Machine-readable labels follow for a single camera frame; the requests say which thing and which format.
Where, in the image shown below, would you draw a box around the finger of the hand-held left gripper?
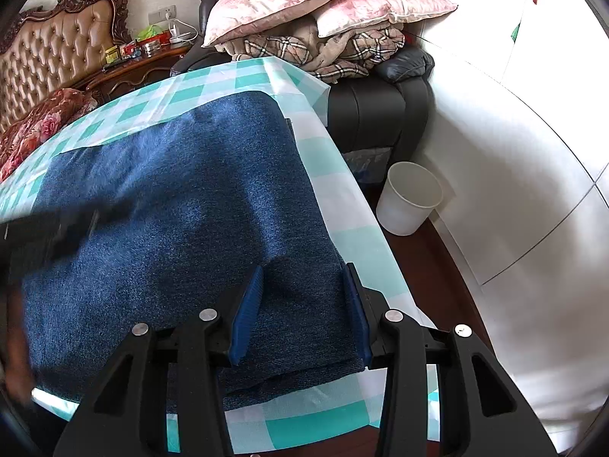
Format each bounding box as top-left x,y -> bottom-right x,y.
90,200 -> 141,232

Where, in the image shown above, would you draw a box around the white charger with cable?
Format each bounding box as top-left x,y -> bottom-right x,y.
166,19 -> 198,45

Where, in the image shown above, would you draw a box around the teal white checkered tablecloth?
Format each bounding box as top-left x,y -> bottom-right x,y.
0,56 -> 443,455

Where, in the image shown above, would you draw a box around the beige plaid blanket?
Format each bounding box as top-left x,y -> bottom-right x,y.
216,21 -> 407,81

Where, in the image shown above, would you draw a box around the blue white plastic bag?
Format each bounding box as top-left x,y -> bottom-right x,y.
343,147 -> 393,184

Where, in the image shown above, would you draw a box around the dark wooden nightstand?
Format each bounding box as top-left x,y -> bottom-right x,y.
86,43 -> 191,105

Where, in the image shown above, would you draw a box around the tufted brown leather headboard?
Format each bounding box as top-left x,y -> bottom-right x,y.
0,0 -> 131,134

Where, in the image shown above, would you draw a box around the small pink floral pillow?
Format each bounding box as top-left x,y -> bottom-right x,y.
316,0 -> 429,39

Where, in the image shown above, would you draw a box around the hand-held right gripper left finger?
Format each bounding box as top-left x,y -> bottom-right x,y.
52,264 -> 265,457

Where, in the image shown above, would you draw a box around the black leather armchair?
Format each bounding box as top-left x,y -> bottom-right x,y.
169,0 -> 436,163

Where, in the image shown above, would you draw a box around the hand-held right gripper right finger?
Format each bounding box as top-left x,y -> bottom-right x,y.
343,263 -> 557,457

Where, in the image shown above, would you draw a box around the blue denim pants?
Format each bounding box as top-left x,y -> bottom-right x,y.
19,90 -> 365,407

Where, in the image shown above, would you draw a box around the white waste bin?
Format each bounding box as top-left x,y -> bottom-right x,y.
376,162 -> 443,236

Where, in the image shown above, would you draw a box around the white wardrobe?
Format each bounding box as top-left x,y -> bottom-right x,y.
376,0 -> 609,286

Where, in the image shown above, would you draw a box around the person's left hand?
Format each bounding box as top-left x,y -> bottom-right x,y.
2,290 -> 36,403

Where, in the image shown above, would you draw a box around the red floral blanket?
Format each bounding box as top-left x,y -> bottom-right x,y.
0,88 -> 98,182

